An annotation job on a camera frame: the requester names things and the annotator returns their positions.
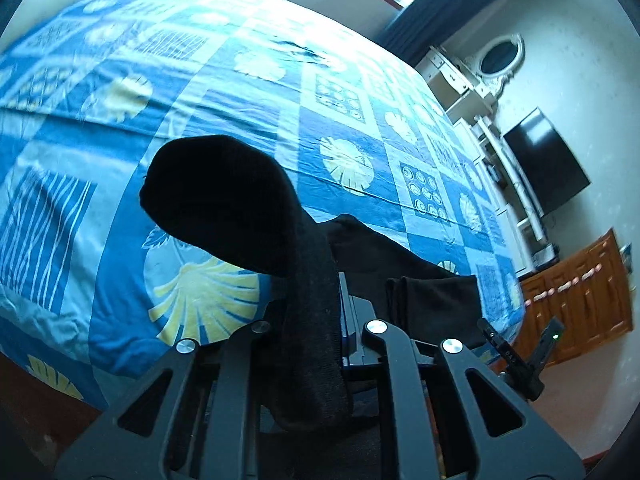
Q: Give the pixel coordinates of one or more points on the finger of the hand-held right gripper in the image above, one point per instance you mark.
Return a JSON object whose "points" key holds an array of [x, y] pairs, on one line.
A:
{"points": [[488, 331]]}

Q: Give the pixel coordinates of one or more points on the white dressing table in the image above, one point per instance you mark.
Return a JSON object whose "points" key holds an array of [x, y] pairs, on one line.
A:
{"points": [[450, 77]]}

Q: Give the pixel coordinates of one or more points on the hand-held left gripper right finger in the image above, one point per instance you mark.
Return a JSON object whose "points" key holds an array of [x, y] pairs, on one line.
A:
{"points": [[397, 365]]}

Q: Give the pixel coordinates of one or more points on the black pants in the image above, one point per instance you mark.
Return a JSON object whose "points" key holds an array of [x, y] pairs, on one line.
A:
{"points": [[225, 200]]}

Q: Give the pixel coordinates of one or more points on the brown wooden cabinet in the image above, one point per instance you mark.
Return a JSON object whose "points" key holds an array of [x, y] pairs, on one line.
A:
{"points": [[580, 300]]}

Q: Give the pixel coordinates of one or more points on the black flat television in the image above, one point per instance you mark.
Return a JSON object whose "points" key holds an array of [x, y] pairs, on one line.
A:
{"points": [[547, 162]]}

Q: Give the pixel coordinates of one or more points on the dark blue curtain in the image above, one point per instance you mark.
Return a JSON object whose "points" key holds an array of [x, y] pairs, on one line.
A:
{"points": [[445, 15]]}

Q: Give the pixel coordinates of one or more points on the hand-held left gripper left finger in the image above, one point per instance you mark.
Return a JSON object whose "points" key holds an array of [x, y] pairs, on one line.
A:
{"points": [[240, 365]]}

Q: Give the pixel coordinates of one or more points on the white television stand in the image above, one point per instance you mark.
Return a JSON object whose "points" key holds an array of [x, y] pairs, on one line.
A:
{"points": [[515, 200]]}

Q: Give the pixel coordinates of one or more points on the blue patterned bedspread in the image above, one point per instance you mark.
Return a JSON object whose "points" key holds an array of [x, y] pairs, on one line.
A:
{"points": [[240, 95]]}

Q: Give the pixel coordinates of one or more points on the oval white framed mirror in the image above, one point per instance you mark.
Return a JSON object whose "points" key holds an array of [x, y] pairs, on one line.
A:
{"points": [[501, 56]]}

